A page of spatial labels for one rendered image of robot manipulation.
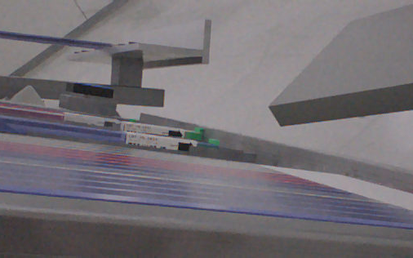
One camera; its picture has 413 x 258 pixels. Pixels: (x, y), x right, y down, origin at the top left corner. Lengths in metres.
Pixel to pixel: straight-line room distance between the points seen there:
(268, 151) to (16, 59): 7.81
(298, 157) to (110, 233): 0.38
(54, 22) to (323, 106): 7.52
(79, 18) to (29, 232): 8.35
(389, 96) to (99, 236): 0.77
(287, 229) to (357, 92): 0.76
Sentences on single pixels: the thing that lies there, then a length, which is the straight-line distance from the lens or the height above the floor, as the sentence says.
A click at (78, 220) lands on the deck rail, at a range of 0.17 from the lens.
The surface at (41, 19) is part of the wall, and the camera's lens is 8.42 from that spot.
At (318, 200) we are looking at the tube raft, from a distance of 0.29.
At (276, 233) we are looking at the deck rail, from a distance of 0.19.
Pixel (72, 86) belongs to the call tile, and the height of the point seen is 0.81.
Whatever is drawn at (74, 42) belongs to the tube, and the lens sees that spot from 1.15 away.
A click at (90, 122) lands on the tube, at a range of 0.67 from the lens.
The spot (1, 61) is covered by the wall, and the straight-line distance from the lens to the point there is 8.33.
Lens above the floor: 0.95
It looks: 18 degrees down
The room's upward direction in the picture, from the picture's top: 34 degrees counter-clockwise
